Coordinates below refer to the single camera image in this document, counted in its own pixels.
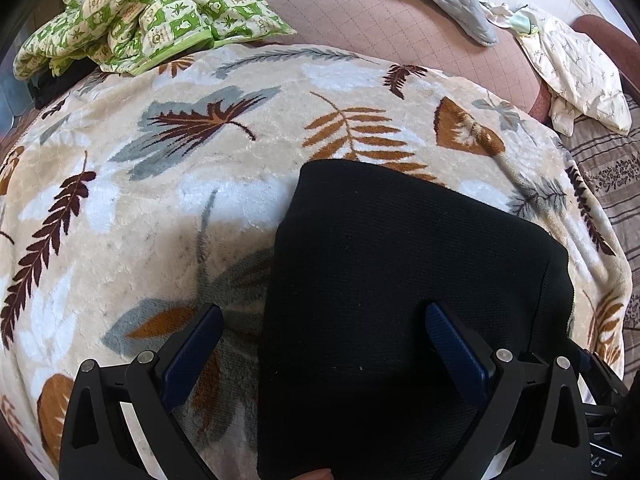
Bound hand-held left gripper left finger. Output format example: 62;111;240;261
59;304;226;480

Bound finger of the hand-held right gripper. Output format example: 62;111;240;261
575;345;632;413

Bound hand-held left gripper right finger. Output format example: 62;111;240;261
424;302;608;480

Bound black pants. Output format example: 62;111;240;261
256;159;576;480

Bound leaf print fleece blanket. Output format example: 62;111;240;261
0;42;636;480

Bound striped floral bed sheet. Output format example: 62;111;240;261
557;92;640;396

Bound dark cloth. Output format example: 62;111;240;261
30;72;86;111

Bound cream printed quilt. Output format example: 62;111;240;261
517;4;633;136

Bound small green cloth item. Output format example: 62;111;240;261
510;10;537;34

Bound green checked quilt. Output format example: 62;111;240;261
12;0;298;81

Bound pink quilted mattress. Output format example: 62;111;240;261
250;0;551;116

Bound reddish brown headboard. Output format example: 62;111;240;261
570;14;640;106

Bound small white pink cloth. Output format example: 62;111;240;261
480;1;516;26

